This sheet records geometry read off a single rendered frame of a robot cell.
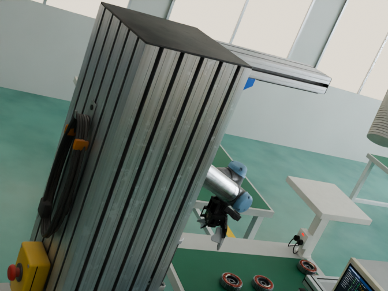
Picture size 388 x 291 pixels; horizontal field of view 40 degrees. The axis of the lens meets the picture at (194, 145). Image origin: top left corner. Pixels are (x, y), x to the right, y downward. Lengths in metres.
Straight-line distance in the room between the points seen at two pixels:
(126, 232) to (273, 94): 6.06
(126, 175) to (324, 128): 6.84
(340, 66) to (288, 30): 1.04
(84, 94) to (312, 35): 6.05
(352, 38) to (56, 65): 3.82
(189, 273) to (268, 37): 4.53
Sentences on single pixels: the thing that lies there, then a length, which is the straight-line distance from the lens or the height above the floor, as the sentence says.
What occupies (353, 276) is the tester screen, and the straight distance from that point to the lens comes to 2.22.
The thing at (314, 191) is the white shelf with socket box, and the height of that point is 1.21.
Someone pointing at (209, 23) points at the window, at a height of 1.32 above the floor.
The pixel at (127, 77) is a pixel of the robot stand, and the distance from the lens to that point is 0.99.
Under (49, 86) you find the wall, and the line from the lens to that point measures 6.18.
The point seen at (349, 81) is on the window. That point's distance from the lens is 7.69.
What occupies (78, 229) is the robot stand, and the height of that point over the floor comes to 1.61.
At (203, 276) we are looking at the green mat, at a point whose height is 0.75.
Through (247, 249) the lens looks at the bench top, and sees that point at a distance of 3.09.
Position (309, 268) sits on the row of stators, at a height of 0.77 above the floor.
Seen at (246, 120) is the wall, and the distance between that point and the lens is 7.11.
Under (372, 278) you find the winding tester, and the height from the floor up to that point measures 1.32.
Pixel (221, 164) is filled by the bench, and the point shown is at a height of 0.75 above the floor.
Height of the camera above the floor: 2.23
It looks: 21 degrees down
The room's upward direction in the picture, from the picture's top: 22 degrees clockwise
